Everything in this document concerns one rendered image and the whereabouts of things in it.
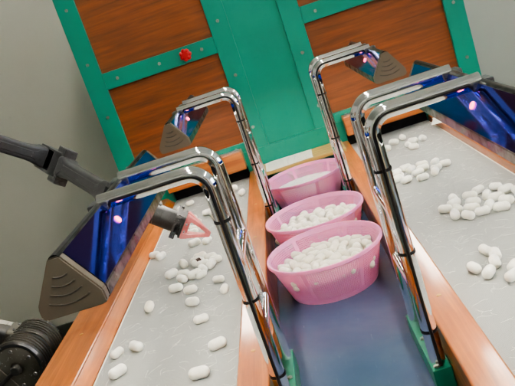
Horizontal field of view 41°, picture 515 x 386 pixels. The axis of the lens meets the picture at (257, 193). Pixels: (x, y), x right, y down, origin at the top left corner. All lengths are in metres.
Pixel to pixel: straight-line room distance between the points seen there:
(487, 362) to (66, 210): 2.83
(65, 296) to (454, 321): 0.59
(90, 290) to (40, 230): 2.84
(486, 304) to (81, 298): 0.66
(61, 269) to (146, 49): 1.78
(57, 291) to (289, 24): 1.80
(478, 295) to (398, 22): 1.48
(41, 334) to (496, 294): 1.00
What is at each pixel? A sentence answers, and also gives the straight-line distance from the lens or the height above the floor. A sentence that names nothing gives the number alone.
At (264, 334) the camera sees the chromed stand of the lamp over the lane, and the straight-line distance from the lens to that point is 1.04.
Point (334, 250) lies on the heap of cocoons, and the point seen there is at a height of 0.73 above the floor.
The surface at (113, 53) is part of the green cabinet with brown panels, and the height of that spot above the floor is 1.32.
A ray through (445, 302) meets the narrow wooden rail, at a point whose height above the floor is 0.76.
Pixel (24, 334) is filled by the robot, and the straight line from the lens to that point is 1.66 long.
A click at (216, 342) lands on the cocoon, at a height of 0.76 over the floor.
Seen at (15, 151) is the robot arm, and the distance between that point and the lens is 2.11.
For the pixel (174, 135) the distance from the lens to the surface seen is 1.72.
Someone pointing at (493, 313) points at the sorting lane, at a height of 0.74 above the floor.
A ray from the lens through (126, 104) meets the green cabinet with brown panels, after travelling 2.54.
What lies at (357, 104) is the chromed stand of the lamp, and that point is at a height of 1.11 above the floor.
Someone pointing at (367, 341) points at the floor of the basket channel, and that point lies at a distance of 1.29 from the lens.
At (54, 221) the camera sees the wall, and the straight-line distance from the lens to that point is 3.60.
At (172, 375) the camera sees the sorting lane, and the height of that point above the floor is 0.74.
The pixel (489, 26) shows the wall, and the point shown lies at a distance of 3.63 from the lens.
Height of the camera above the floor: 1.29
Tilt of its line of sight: 14 degrees down
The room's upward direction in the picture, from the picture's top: 19 degrees counter-clockwise
